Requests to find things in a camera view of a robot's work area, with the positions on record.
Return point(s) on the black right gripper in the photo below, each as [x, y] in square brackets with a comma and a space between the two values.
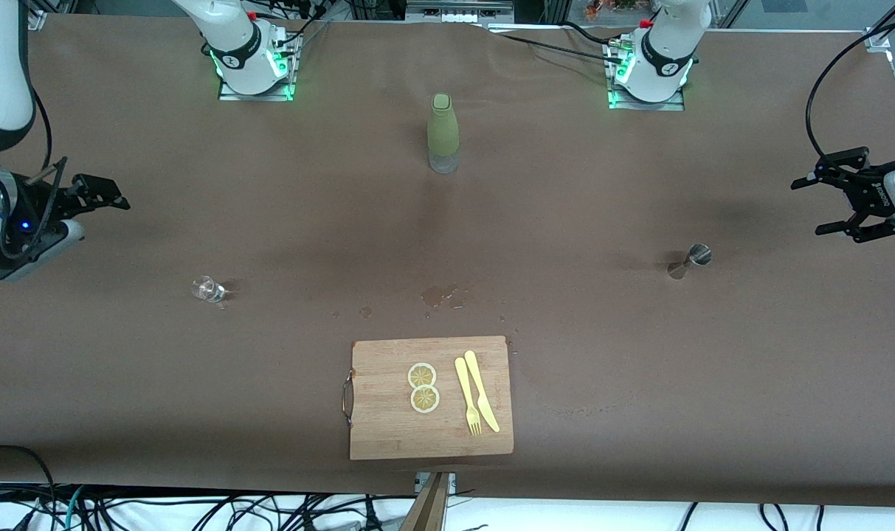
[49, 203]

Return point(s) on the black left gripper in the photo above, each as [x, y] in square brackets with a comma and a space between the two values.
[865, 193]

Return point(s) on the clear glass measuring cup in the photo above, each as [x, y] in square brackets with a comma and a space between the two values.
[207, 289]

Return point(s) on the steel double cone jigger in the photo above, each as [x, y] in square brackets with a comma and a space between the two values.
[701, 255]

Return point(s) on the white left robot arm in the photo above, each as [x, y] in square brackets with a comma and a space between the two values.
[665, 51]

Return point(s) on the green sleeved glass bottle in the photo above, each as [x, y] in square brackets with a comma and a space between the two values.
[443, 125]

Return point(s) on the spilled liquid puddle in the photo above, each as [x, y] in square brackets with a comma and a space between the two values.
[436, 296]

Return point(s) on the lemon slice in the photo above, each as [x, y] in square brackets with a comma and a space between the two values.
[422, 375]
[425, 399]

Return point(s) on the wooden cutting board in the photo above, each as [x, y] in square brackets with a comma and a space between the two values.
[388, 428]

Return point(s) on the yellow plastic fork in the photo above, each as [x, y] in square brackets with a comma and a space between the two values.
[463, 383]

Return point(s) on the yellow plastic knife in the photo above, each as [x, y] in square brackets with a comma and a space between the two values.
[482, 391]

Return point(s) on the metal table corner bracket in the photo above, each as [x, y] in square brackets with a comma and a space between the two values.
[38, 21]
[876, 40]

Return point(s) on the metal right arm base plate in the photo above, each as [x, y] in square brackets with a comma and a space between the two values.
[255, 96]

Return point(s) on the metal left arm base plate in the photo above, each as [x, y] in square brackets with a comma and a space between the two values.
[646, 107]

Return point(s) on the grey aluminium rail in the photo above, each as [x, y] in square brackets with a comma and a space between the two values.
[458, 10]

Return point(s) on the aluminium profile post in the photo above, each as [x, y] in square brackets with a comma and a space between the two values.
[429, 509]

